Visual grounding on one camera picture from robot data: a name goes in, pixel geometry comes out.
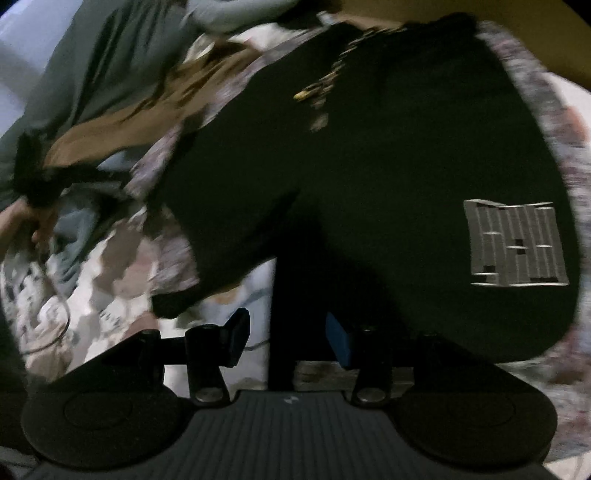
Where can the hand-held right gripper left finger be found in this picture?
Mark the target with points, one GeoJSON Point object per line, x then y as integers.
{"type": "Point", "coordinates": [240, 337]}

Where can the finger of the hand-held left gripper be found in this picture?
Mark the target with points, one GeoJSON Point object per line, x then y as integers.
{"type": "Point", "coordinates": [101, 177]}

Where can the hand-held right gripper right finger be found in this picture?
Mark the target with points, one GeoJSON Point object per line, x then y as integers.
{"type": "Point", "coordinates": [339, 344]}

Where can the floral patterned garment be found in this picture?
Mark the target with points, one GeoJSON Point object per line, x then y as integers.
{"type": "Point", "coordinates": [171, 258]}

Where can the black knit shorts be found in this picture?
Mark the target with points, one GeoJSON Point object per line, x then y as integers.
{"type": "Point", "coordinates": [369, 184]}

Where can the person's left hand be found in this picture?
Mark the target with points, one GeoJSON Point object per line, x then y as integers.
{"type": "Point", "coordinates": [32, 226]}

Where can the blue-grey garment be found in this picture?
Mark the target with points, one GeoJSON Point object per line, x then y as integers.
{"type": "Point", "coordinates": [78, 221]}

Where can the brown garment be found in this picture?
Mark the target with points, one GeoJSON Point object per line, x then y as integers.
{"type": "Point", "coordinates": [138, 120]}

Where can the dark green pillow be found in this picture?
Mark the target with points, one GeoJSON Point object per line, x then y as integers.
{"type": "Point", "coordinates": [92, 60]}

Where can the grey neck pillow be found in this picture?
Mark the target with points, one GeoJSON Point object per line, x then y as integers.
{"type": "Point", "coordinates": [231, 14]}

